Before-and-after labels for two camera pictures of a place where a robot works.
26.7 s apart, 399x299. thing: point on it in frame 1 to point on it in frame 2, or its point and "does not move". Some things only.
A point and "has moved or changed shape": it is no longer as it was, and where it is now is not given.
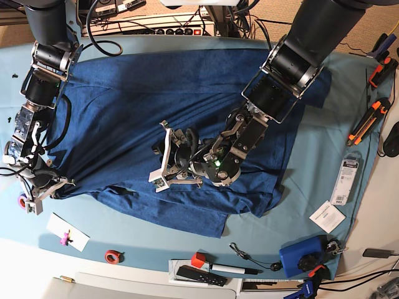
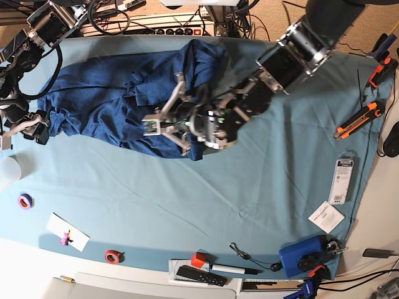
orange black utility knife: [378, 109] to [371, 111]
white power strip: [179, 23] does not move
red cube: [198, 259] does not move
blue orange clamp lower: [310, 286] does not move
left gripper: [38, 182] to [15, 117]
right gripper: [182, 146] to [183, 118]
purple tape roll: [21, 200] does not move
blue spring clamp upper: [382, 45] does not move
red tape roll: [114, 256] does not move
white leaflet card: [328, 217] does not move
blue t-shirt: [105, 144] has moved or changed shape
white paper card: [59, 226] does not move
